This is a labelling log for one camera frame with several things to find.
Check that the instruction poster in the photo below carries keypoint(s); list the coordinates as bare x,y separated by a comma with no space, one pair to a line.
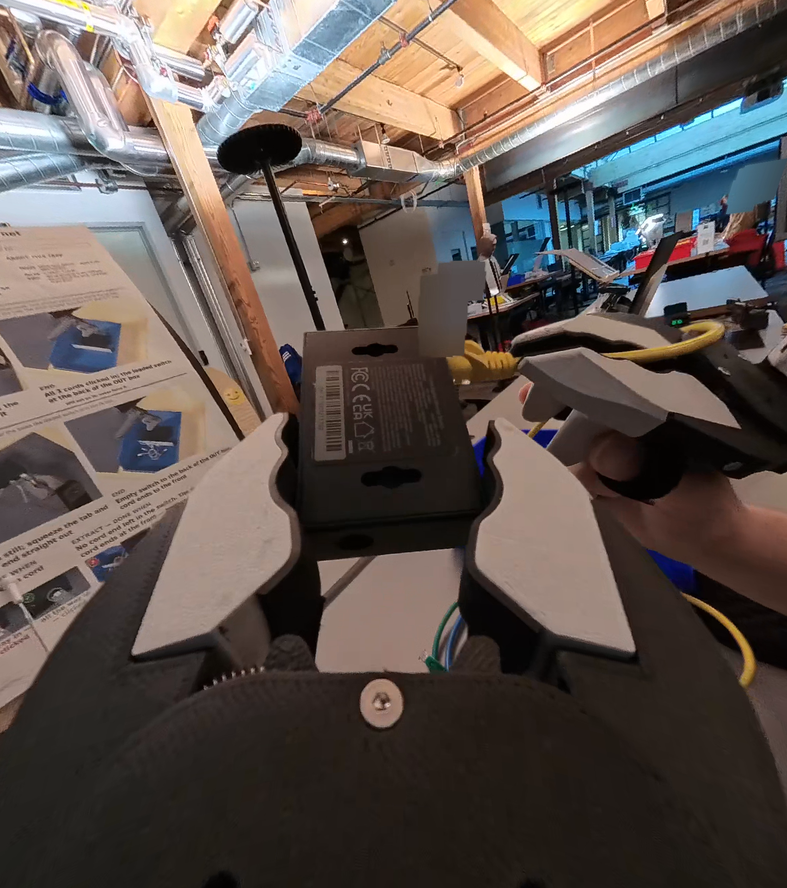
88,388

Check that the white door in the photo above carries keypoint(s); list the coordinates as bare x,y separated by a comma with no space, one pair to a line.
130,257

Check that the red storage bins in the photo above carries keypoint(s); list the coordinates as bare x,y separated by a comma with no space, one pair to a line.
733,246

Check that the person's right hand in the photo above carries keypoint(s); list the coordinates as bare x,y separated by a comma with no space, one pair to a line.
678,520

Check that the wooden support post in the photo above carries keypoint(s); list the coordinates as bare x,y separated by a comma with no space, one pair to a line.
227,277

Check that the long spiral ceiling duct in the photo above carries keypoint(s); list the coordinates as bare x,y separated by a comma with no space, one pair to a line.
574,104

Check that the blue plastic bin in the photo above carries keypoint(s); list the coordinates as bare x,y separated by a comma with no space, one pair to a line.
671,572

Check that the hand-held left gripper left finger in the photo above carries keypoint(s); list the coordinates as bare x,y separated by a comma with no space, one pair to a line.
220,541

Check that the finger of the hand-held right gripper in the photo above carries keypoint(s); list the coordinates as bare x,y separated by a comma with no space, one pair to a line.
601,331
608,388

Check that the grey table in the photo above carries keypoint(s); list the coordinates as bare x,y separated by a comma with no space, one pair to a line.
705,291

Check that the person's right forearm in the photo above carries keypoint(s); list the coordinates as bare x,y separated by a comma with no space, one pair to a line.
782,562

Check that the foil wrapped rectangular duct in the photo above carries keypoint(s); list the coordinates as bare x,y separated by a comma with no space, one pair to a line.
310,48

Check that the wooden poster board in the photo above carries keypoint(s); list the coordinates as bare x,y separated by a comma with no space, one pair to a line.
241,409

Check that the black network switch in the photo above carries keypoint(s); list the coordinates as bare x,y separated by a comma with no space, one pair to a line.
379,451

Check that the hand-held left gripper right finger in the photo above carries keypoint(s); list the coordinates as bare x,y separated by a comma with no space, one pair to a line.
546,548

